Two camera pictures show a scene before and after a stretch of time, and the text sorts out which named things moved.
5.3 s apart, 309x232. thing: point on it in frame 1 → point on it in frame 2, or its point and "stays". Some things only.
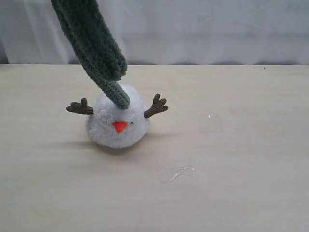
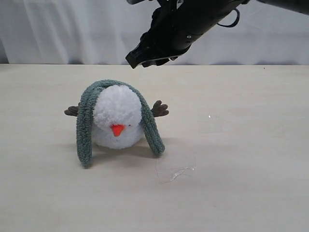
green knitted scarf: x=81 y=23 → x=84 y=125
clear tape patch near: x=169 y=169 stays
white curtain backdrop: x=168 y=32 stays
